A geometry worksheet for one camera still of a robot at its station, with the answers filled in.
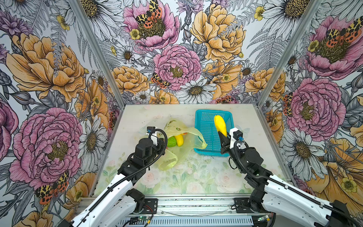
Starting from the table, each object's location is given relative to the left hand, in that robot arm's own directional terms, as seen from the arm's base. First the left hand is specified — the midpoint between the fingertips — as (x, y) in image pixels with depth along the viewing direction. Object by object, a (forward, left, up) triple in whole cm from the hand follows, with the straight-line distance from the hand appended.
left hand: (162, 142), depth 78 cm
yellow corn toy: (0, -29, +15) cm, 33 cm away
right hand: (-1, -29, +8) cm, 31 cm away
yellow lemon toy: (+10, -9, -14) cm, 19 cm away
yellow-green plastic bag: (+6, -17, -7) cm, 19 cm away
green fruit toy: (+8, -4, -13) cm, 16 cm away
